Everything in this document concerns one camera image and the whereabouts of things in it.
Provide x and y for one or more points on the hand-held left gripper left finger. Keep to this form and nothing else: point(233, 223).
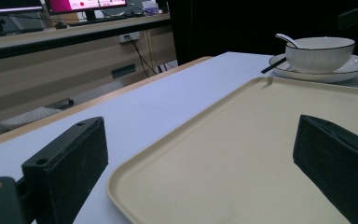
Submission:
point(65, 169)

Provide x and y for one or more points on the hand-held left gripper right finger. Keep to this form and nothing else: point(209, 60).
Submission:
point(335, 165)

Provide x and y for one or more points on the white office chair base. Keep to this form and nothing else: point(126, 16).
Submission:
point(28, 117)

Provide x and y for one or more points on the white plate with dark rim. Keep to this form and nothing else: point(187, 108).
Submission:
point(352, 70)

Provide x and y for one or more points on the beige plastic tray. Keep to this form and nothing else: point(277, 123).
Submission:
point(230, 149)

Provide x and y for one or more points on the white ribbed bowl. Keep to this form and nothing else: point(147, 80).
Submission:
point(318, 56)

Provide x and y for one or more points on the wooden desk with black edge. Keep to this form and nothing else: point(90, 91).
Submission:
point(59, 53)

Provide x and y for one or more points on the black chopstick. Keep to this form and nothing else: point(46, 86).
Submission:
point(273, 65)

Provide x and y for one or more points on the white ceramic spoon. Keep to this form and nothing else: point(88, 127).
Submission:
point(287, 39)

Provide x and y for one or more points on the black keyboard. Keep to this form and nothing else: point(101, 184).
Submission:
point(98, 20)

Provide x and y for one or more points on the computer monitor with pink screen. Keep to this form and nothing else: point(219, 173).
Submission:
point(85, 4)

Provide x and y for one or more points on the dark computer monitor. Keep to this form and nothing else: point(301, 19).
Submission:
point(9, 7)

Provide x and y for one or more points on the white tissue box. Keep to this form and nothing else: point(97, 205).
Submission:
point(150, 7)

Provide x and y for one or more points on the white wall socket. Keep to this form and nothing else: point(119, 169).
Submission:
point(129, 37)

